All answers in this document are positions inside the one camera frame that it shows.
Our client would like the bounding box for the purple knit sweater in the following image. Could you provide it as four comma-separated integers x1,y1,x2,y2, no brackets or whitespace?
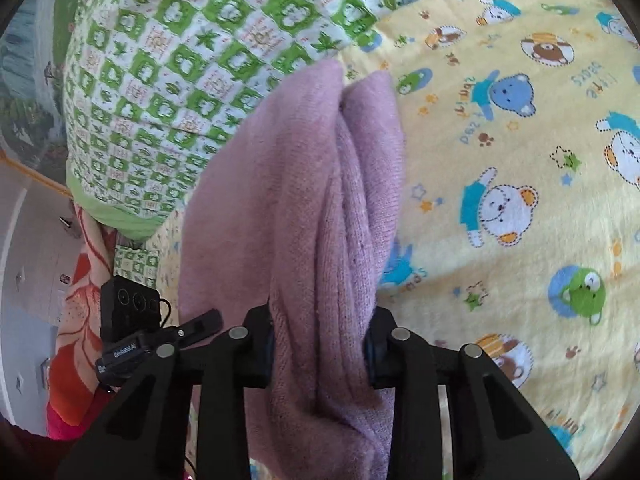
178,60,405,479

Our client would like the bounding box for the green checkered pillow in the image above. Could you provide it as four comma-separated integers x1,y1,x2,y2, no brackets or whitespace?
114,245,158,289

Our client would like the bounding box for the red white floral blanket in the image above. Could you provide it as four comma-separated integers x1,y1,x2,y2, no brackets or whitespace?
47,207,117,440

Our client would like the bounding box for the green checkered quilt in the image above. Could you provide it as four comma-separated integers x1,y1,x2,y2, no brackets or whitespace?
52,0,467,241

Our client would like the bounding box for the gold framed floral painting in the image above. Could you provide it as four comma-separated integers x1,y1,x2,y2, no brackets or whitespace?
1,0,77,188

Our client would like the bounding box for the yellow cartoon bear bedsheet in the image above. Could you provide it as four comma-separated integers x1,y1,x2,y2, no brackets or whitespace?
144,0,640,480

